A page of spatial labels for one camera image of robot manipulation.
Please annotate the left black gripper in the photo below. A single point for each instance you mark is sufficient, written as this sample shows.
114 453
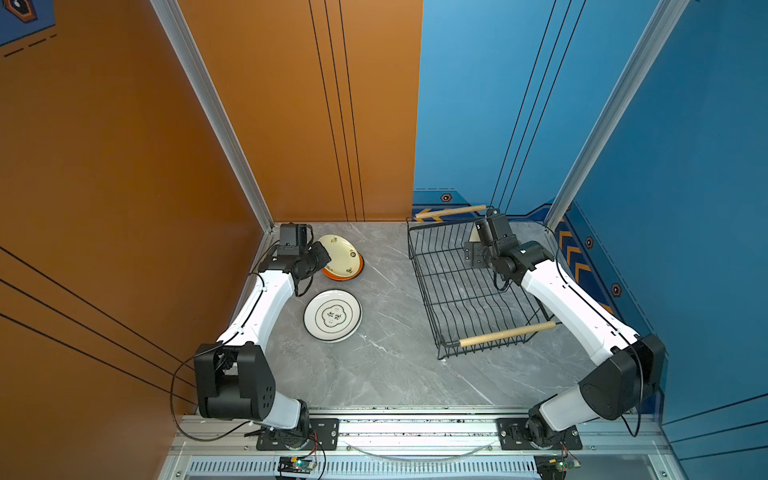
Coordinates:
320 255

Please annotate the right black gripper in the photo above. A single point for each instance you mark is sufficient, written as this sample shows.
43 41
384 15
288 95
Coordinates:
475 248

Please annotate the orange small plate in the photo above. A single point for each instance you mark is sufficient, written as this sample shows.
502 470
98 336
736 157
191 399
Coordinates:
356 270

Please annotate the beige small plate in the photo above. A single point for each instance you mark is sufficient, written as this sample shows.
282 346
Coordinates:
343 255

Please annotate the black wire dish rack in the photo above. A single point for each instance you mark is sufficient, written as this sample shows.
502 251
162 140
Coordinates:
460 301

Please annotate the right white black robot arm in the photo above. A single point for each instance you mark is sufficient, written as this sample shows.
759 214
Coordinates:
628 367

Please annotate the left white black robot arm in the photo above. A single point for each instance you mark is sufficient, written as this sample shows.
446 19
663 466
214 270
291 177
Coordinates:
233 378

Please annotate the left green circuit board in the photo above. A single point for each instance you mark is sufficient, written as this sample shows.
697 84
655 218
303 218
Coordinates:
296 467

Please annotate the green circuit board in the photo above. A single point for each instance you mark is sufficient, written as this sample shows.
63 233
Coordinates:
296 467
551 468

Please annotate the right green circuit board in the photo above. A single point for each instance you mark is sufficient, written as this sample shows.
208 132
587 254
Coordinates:
551 468

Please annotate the far wooden rack handle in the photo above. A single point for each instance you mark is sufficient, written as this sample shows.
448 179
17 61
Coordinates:
449 212

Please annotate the wooden rack handle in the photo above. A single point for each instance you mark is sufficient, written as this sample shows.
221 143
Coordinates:
449 212
506 334

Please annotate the near wooden rack handle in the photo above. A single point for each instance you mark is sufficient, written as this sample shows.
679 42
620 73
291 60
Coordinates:
506 334

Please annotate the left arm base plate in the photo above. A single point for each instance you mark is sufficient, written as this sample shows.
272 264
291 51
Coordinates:
320 433

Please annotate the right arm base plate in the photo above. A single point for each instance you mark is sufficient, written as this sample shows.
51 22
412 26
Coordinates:
517 433

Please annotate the aluminium front rail frame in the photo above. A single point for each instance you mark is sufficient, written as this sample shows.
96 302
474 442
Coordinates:
419 443

